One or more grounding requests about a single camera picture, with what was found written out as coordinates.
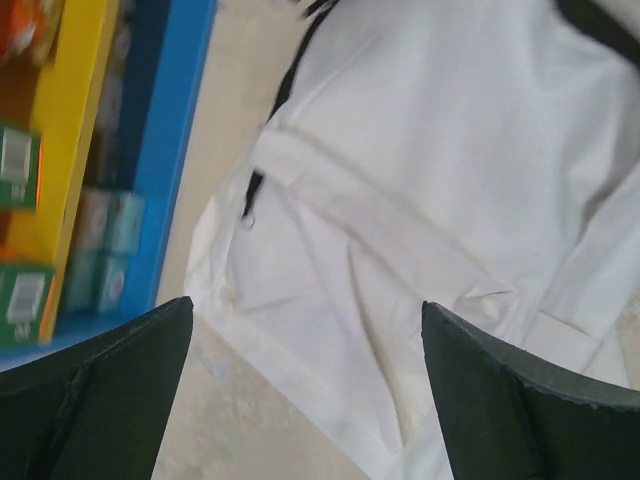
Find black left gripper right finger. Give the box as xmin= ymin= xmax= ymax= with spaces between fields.
xmin=422 ymin=302 xmax=639 ymax=479

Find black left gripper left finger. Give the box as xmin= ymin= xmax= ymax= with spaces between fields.
xmin=1 ymin=297 xmax=193 ymax=479

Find beige canvas backpack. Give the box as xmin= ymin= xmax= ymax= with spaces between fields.
xmin=185 ymin=1 xmax=639 ymax=479

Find light blue box left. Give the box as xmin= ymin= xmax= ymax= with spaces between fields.
xmin=61 ymin=250 xmax=129 ymax=314

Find light blue box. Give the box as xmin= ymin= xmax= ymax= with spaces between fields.
xmin=72 ymin=187 xmax=146 ymax=255
xmin=61 ymin=250 xmax=129 ymax=314

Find green box lower left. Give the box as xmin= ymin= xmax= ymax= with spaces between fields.
xmin=1 ymin=263 xmax=55 ymax=349

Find green box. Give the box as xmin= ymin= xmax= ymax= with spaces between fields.
xmin=1 ymin=263 xmax=55 ymax=349
xmin=0 ymin=123 xmax=42 ymax=211

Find light blue box right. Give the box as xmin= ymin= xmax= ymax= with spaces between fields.
xmin=72 ymin=187 xmax=146 ymax=255

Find green box lower middle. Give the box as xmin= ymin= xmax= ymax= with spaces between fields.
xmin=0 ymin=123 xmax=42 ymax=211

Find blue colourful shelf unit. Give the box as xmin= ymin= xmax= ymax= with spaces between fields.
xmin=1 ymin=1 xmax=216 ymax=370

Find orange yellow snack packets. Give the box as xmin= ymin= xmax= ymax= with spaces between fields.
xmin=1 ymin=0 xmax=65 ymax=65

